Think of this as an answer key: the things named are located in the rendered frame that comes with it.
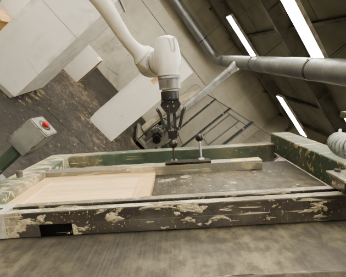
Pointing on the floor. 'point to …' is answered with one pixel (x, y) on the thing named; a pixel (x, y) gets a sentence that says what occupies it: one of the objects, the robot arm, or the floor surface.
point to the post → (7, 158)
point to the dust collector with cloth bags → (155, 139)
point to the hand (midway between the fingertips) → (172, 138)
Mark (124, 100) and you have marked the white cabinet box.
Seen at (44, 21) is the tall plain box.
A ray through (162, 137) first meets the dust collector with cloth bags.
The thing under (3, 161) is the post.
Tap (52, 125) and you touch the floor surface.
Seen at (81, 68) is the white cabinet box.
